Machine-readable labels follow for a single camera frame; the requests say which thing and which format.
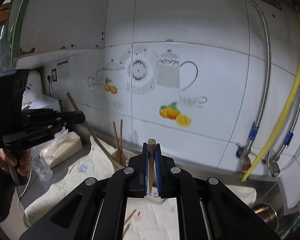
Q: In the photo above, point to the tissue pack in plastic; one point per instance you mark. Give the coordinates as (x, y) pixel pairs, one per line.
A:
(62, 145)

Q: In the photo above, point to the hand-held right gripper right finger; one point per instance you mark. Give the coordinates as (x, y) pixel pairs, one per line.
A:
(165, 172)

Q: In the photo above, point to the green window frame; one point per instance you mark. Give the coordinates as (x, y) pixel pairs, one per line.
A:
(20, 17)

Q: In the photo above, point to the black wall socket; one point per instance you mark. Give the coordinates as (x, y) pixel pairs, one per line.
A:
(54, 74)

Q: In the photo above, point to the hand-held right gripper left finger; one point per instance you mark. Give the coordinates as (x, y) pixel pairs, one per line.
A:
(137, 172)

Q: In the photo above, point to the metal water valve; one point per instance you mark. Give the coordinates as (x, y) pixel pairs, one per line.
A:
(273, 166)

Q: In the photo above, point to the brown wooden chopstick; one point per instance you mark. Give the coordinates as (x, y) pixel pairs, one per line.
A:
(151, 155)
(121, 140)
(72, 102)
(116, 140)

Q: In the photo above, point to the white wall sticker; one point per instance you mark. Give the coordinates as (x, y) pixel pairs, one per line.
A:
(63, 68)

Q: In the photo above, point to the white cutting board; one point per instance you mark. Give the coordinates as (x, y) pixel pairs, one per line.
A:
(37, 97)

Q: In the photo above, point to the metal pot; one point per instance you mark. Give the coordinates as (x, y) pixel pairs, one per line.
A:
(266, 217)

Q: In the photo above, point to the person's left forearm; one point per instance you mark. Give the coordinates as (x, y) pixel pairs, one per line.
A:
(0, 192)

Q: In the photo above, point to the row of wooden chopsticks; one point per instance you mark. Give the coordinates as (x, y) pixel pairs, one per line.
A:
(131, 215)

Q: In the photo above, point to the clear glass mug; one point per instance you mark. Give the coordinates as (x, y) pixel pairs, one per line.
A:
(41, 168)

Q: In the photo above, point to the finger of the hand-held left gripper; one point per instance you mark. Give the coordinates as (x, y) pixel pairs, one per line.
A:
(40, 112)
(65, 119)

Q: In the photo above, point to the black power plug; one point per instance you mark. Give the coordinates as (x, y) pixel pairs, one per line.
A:
(49, 78)

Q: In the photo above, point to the person's left hand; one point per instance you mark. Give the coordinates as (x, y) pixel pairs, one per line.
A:
(25, 166)

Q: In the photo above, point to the cream printed quilted mat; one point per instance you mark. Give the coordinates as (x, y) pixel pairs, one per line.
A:
(72, 170)

